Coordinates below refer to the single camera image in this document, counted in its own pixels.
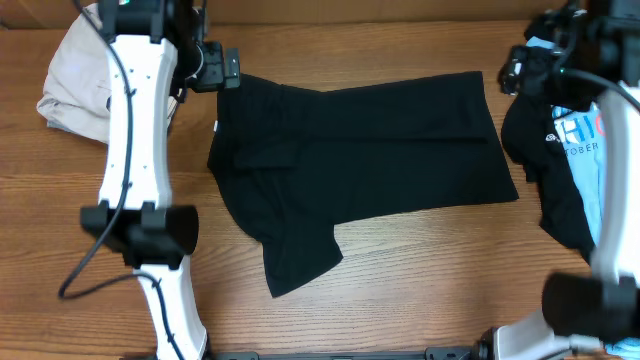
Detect black t-shirt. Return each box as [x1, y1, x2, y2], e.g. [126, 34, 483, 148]
[208, 71, 518, 297]

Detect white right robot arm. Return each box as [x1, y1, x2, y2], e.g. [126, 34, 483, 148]
[470, 0, 639, 359]

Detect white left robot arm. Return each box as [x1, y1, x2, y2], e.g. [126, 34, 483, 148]
[58, 0, 240, 359]

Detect black garment in pile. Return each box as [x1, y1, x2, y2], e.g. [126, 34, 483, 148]
[501, 95, 605, 261]

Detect light blue printed t-shirt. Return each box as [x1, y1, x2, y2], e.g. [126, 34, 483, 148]
[524, 37, 640, 360]

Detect beige folded trousers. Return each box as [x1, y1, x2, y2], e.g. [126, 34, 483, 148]
[37, 3, 111, 143]

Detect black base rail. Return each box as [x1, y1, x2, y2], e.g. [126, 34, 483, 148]
[204, 346, 472, 360]

